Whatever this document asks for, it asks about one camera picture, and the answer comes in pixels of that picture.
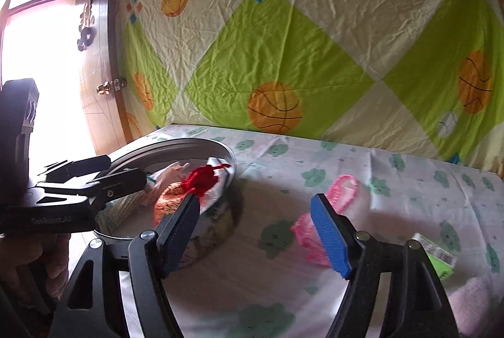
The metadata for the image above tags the person's left hand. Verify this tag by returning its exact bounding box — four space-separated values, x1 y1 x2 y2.
1 234 70 306

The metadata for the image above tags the pink crochet-edged cloth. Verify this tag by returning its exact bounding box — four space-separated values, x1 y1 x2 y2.
290 175 360 273

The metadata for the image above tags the orange knitted item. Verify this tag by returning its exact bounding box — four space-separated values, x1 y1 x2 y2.
153 182 186 226

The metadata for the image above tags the cloud-print table cloth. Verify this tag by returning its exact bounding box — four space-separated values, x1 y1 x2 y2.
118 124 504 338

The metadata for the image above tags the peach pink fabric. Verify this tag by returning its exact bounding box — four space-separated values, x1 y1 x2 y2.
140 161 190 206

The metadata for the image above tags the green tissue pack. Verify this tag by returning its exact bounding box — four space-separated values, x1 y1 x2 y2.
413 233 457 281

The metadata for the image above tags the round cookie tin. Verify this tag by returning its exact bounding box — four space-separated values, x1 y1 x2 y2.
95 138 242 268

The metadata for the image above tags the fluffy pink plush pouch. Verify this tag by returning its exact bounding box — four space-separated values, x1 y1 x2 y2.
449 277 493 337

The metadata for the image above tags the brown balcony door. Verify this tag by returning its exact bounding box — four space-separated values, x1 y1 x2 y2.
76 0 132 154

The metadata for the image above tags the green cream sports bedsheet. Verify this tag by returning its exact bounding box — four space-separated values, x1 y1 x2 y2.
117 0 503 172

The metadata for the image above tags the brass door handle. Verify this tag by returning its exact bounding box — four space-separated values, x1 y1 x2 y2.
96 78 127 96

